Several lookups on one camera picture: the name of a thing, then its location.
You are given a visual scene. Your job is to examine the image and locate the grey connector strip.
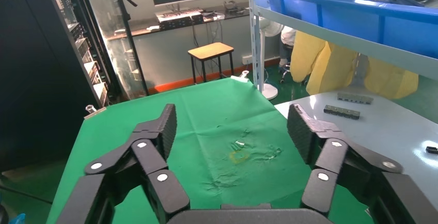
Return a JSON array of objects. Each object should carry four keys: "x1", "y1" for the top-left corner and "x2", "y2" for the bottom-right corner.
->
[
  {"x1": 323, "y1": 104, "x2": 362, "y2": 121},
  {"x1": 337, "y1": 92, "x2": 374, "y2": 106}
]

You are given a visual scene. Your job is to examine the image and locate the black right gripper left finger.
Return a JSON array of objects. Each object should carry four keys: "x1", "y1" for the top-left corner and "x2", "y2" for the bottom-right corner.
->
[{"x1": 84, "y1": 103, "x2": 191, "y2": 222}]

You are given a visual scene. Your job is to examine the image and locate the white clip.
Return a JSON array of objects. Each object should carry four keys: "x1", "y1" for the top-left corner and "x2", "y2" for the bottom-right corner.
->
[{"x1": 231, "y1": 71, "x2": 250, "y2": 84}]

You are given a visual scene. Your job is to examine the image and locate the black device box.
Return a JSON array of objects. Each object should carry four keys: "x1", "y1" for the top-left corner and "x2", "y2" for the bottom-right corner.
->
[{"x1": 159, "y1": 13, "x2": 205, "y2": 31}]

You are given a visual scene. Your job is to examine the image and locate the wheeled office chair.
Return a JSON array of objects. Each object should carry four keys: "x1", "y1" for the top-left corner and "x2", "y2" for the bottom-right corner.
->
[{"x1": 279, "y1": 62, "x2": 309, "y2": 86}]

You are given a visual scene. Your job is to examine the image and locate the white metal shelf rack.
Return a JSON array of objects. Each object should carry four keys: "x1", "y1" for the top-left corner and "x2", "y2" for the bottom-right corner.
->
[{"x1": 248, "y1": 0, "x2": 438, "y2": 93}]

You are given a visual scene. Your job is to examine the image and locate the white pedestal fan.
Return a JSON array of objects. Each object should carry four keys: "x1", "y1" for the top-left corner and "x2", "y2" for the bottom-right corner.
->
[{"x1": 258, "y1": 17, "x2": 285, "y2": 101}]

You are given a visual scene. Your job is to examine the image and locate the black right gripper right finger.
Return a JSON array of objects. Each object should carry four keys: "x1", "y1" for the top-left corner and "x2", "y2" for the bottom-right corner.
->
[{"x1": 287, "y1": 103, "x2": 404, "y2": 217}]

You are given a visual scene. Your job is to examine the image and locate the black storage rack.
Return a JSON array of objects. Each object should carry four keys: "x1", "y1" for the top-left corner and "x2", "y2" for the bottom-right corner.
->
[{"x1": 42, "y1": 0, "x2": 121, "y2": 108}]

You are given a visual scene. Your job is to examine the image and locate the blue plastic bin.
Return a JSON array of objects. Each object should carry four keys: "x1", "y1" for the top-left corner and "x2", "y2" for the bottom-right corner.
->
[{"x1": 261, "y1": 0, "x2": 438, "y2": 60}]

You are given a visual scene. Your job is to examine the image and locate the green table cloth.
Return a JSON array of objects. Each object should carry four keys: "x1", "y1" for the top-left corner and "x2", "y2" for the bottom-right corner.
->
[{"x1": 46, "y1": 77, "x2": 374, "y2": 224}]

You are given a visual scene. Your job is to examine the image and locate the yellow fabric bag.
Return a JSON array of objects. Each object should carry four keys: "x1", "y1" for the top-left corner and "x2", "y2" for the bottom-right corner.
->
[{"x1": 290, "y1": 30, "x2": 420, "y2": 101}]

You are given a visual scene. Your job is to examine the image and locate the person in white coat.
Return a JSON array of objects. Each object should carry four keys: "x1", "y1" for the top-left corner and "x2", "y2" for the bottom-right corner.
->
[{"x1": 277, "y1": 25, "x2": 298, "y2": 69}]

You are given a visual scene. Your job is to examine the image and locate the blue plastic scrap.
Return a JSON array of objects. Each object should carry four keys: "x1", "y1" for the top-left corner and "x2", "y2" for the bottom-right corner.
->
[{"x1": 8, "y1": 213, "x2": 27, "y2": 224}]

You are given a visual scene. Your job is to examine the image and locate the clear plastic curtain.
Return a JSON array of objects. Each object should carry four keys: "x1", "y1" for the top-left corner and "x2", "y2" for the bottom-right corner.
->
[{"x1": 81, "y1": 0, "x2": 148, "y2": 101}]

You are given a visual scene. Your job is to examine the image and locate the black stand pole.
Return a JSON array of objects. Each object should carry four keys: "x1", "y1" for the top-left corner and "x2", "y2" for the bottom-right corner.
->
[{"x1": 108, "y1": 0, "x2": 150, "y2": 97}]

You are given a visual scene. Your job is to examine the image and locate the black floor cable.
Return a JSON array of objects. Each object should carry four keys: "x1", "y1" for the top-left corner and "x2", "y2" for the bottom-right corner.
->
[{"x1": 0, "y1": 184, "x2": 54, "y2": 205}]

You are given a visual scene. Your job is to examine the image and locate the wooden stool black legs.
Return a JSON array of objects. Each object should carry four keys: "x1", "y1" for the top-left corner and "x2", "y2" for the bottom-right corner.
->
[{"x1": 187, "y1": 42, "x2": 236, "y2": 85}]

